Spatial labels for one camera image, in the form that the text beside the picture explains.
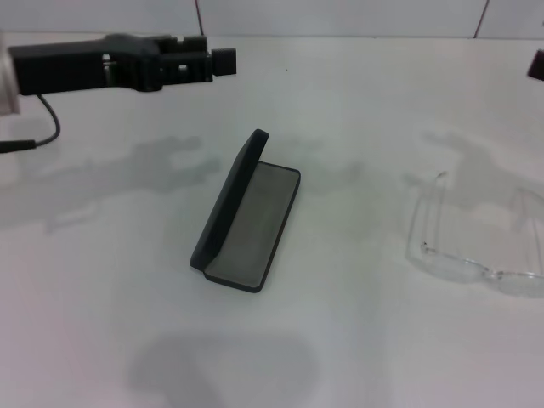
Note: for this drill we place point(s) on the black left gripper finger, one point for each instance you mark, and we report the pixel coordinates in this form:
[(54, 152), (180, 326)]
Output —
[(191, 43), (223, 61)]

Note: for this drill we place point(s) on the black glasses case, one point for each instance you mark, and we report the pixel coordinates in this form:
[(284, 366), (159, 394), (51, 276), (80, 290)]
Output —
[(221, 204)]

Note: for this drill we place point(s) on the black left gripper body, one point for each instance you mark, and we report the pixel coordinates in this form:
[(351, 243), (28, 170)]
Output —
[(76, 68)]

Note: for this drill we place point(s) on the clear white glasses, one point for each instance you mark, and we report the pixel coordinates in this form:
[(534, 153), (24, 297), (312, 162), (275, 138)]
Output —
[(463, 270)]

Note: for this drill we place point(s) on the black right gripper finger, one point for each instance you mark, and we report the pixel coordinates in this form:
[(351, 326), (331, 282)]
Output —
[(536, 66)]

